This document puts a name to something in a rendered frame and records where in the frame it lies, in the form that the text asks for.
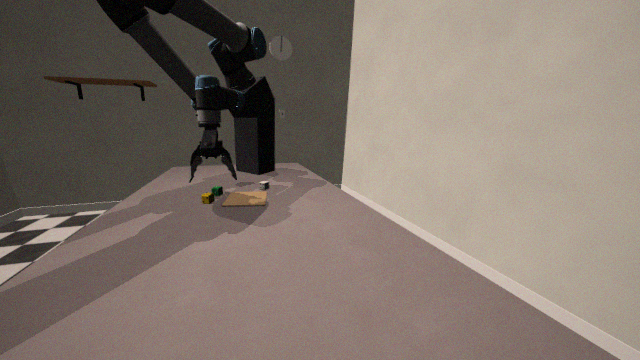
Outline yellow die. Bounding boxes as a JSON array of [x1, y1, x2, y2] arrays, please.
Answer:
[[201, 193, 215, 204]]

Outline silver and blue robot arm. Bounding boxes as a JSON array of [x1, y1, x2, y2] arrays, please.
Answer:
[[97, 0, 267, 124]]

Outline tan flat mat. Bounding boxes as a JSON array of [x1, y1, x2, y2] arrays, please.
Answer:
[[222, 191, 267, 207]]

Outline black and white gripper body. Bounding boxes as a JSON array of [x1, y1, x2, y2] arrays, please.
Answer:
[[198, 123, 223, 159]]

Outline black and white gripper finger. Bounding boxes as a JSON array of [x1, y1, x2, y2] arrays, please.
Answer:
[[189, 146, 203, 183], [221, 146, 237, 180]]

